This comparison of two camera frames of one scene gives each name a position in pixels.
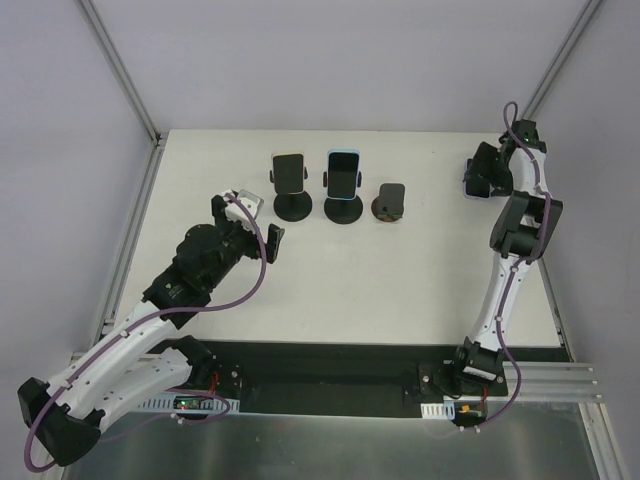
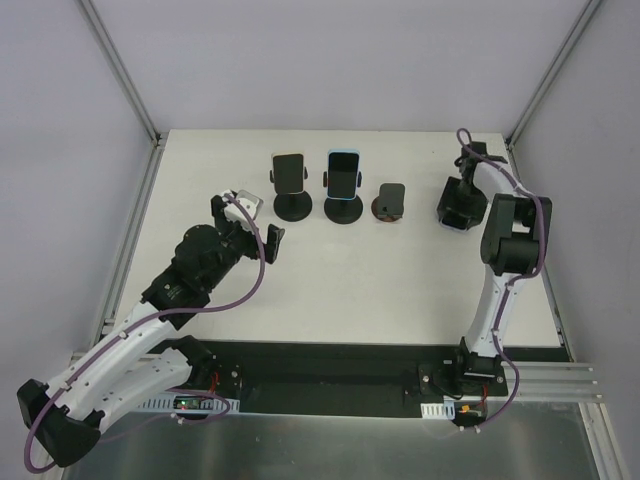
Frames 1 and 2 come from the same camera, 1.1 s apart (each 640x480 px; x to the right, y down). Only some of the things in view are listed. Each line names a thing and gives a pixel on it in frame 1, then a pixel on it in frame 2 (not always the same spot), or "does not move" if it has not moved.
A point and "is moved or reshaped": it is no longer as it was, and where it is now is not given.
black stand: [389, 206] does not move
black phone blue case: [343, 173] does not move
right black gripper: [480, 176] → [460, 201]
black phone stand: [343, 212] does not move
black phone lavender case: [475, 185] is moved or reshaped
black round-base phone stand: [292, 207] does not move
